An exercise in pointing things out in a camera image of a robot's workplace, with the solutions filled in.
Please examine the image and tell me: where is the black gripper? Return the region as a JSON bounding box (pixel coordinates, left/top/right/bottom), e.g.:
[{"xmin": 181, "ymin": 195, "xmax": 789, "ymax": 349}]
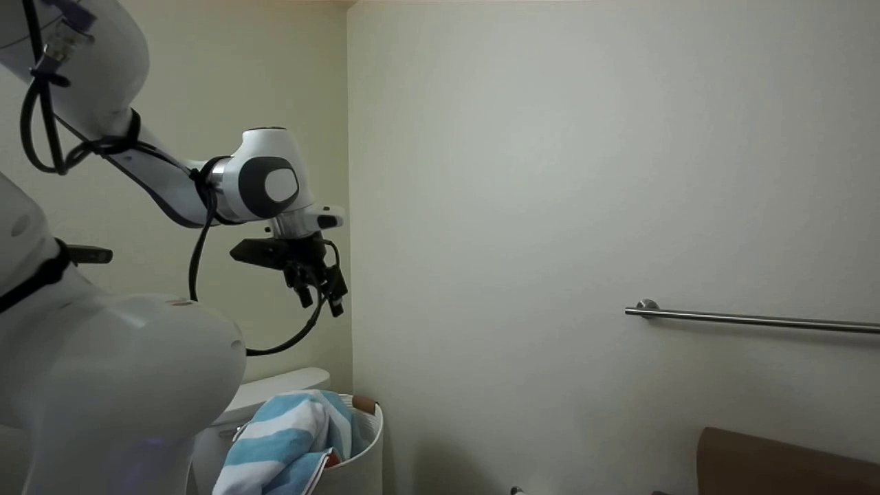
[{"xmin": 280, "ymin": 237, "xmax": 353, "ymax": 318}]

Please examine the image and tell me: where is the blue white striped towel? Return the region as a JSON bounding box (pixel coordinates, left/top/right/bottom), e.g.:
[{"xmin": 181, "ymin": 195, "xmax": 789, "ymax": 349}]
[{"xmin": 211, "ymin": 387, "xmax": 365, "ymax": 495}]

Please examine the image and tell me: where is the white woven laundry bag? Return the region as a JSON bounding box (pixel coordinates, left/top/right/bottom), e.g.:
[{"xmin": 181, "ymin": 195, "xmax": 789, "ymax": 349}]
[{"xmin": 187, "ymin": 394, "xmax": 385, "ymax": 495}]

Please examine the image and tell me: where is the white toilet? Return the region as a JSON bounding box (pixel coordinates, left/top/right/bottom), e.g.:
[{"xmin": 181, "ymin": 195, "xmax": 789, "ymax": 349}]
[{"xmin": 214, "ymin": 365, "xmax": 334, "ymax": 428}]

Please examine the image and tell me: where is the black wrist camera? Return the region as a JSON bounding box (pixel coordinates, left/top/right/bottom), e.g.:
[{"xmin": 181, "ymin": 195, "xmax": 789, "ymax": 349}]
[{"xmin": 229, "ymin": 237, "xmax": 319, "ymax": 273}]

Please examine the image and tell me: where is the metal wall towel bar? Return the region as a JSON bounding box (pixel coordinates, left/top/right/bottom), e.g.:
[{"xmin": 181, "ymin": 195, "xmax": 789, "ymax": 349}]
[{"xmin": 624, "ymin": 296, "xmax": 880, "ymax": 339}]

